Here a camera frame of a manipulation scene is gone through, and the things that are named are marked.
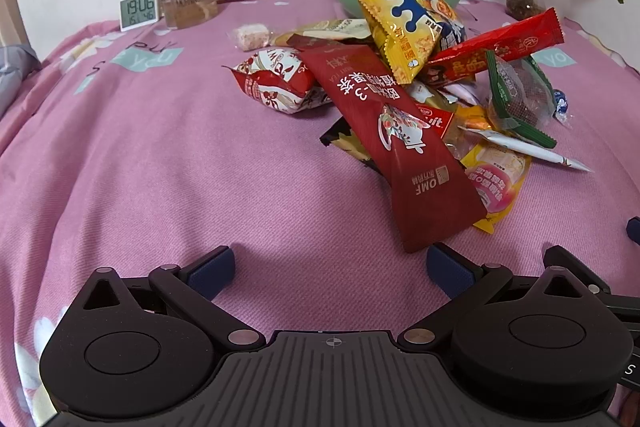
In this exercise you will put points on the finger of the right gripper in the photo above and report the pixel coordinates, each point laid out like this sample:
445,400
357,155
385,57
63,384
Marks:
633,229

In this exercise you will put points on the small pink nougat candy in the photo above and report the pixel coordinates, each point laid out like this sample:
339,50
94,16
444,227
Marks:
250,37

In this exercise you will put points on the white silver stick packet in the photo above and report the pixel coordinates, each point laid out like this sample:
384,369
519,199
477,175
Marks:
519,146

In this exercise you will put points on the long bright red snack bar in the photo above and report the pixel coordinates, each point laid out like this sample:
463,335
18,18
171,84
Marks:
510,43

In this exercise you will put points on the yellow blue snack bag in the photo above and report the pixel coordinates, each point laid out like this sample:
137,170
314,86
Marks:
408,32

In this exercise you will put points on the red white floral snack bag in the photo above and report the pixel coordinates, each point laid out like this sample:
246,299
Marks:
279,79

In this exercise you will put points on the pink floral tablecloth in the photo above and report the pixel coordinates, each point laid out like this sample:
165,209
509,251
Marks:
133,149

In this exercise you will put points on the small blue wrapped candy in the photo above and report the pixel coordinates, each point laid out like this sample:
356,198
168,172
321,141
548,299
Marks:
561,106

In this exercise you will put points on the yellow pink snack packet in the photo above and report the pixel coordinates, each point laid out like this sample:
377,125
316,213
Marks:
497,175

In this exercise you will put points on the green clear snack packet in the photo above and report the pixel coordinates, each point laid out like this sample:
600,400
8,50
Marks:
521,99

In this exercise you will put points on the cream beige snack packet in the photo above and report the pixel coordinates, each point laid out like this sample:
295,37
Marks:
347,28

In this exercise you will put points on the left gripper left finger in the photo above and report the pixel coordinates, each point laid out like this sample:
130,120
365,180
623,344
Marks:
189,292

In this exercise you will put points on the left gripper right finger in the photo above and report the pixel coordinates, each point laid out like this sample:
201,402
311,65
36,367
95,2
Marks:
468,287

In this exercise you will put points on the black gold snack packet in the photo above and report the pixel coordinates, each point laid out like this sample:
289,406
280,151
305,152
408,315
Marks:
341,136

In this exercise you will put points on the grey pillow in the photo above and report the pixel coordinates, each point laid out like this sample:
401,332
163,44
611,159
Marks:
17,62

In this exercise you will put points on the small red snack packet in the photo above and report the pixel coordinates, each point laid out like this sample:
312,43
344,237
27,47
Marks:
438,119

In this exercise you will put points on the white digital clock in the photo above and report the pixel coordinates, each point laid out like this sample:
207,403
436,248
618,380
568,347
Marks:
137,13

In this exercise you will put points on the long dark red tea packet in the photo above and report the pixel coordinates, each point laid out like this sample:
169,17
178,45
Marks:
432,198

